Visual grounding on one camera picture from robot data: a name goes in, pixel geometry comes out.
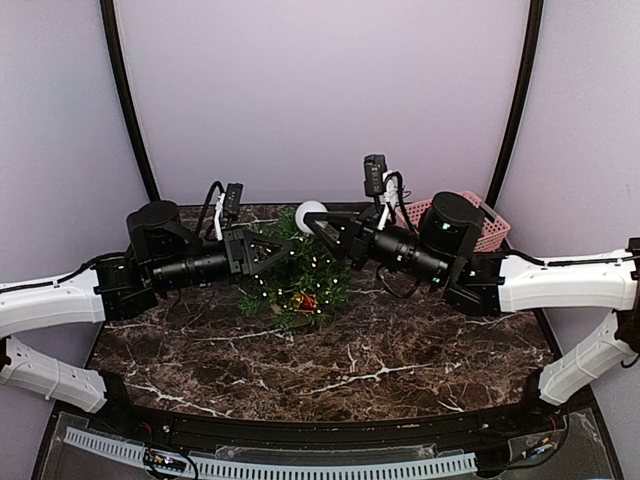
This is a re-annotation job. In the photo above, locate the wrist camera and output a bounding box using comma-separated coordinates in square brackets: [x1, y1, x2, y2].
[363, 154, 402, 230]
[206, 183, 244, 240]

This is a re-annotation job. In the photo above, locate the white perforated cable tray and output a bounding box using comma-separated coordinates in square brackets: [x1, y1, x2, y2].
[63, 427, 478, 479]

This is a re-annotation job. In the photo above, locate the red gold drum ornament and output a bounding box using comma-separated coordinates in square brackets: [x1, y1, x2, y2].
[291, 290, 318, 315]

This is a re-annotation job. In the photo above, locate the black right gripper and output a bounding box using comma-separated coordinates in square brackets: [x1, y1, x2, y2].
[304, 201, 450, 287]

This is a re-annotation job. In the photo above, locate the small green christmas tree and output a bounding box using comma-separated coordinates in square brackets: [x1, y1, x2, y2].
[239, 207, 350, 329]

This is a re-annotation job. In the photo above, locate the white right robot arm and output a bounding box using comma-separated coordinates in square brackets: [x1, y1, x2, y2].
[295, 192, 639, 434]

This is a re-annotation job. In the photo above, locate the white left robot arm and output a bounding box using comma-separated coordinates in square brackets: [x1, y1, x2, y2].
[1, 201, 291, 436]

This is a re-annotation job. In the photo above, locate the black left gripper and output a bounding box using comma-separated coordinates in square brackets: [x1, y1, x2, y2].
[151, 225, 292, 292]

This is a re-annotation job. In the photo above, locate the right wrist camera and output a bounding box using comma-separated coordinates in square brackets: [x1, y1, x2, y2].
[363, 154, 402, 230]

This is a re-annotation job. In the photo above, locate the pink plastic basket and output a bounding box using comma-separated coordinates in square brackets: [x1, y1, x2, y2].
[396, 191, 511, 255]

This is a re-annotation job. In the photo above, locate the white fairy light string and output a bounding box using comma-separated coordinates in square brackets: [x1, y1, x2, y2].
[240, 230, 346, 326]

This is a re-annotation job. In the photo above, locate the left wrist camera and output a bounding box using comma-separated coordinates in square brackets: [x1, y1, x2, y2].
[206, 183, 244, 240]

